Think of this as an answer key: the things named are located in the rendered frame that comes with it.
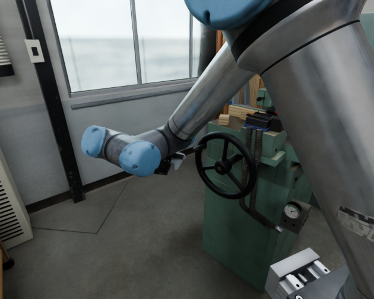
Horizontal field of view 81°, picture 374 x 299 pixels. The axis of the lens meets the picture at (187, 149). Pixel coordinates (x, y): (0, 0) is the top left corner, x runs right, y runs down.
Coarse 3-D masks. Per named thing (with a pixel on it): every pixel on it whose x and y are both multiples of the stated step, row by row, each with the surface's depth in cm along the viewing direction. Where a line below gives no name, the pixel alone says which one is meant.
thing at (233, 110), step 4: (232, 108) 118; (236, 108) 116; (240, 108) 114; (244, 108) 114; (228, 112) 120; (232, 112) 118; (236, 112) 117; (240, 112) 115; (260, 112) 108; (264, 112) 107
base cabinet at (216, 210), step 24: (264, 192) 100; (288, 192) 92; (216, 216) 128; (240, 216) 115; (216, 240) 135; (240, 240) 121; (264, 240) 109; (288, 240) 130; (240, 264) 127; (264, 264) 115; (264, 288) 121
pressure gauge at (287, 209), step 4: (288, 204) 87; (292, 204) 86; (296, 204) 86; (284, 208) 88; (288, 208) 87; (292, 208) 86; (296, 208) 85; (300, 208) 86; (284, 212) 89; (288, 212) 88; (292, 212) 87; (296, 212) 86; (300, 212) 85; (288, 216) 88; (292, 216) 87; (296, 216) 86
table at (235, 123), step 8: (216, 120) 111; (232, 120) 111; (240, 120) 111; (208, 128) 110; (216, 128) 107; (224, 128) 104; (232, 128) 102; (288, 144) 86; (240, 152) 90; (280, 152) 86; (288, 152) 86; (264, 160) 84; (272, 160) 82; (280, 160) 84; (296, 160) 85
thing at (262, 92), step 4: (260, 88) 99; (264, 88) 99; (260, 92) 98; (264, 92) 97; (260, 96) 99; (264, 96) 97; (268, 96) 96; (256, 100) 101; (264, 100) 98; (268, 100) 97; (260, 104) 100; (264, 104) 99; (268, 104) 97; (272, 104) 98
